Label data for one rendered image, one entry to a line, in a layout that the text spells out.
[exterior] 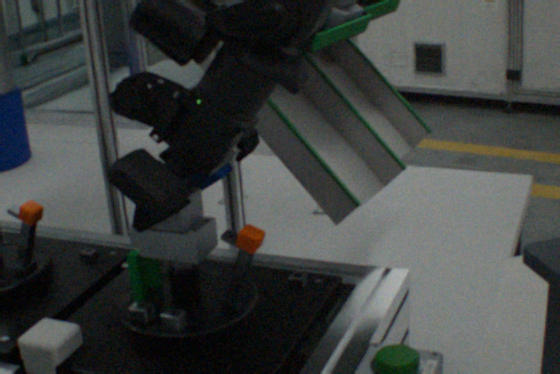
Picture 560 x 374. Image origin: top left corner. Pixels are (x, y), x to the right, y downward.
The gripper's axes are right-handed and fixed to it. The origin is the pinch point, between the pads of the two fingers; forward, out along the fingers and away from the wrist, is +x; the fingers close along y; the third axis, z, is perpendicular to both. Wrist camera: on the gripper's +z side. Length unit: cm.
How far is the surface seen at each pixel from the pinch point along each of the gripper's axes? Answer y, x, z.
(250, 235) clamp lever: 0.6, -3.1, -8.7
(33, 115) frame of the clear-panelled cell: -85, 72, 58
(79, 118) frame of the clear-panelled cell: -85, 63, 47
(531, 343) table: -21.6, -1.0, -40.0
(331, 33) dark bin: -23.1, -13.8, -0.3
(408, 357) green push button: 1.3, -4.4, -26.2
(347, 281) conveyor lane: -12.9, 2.9, -18.7
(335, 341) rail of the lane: -1.3, 1.3, -20.9
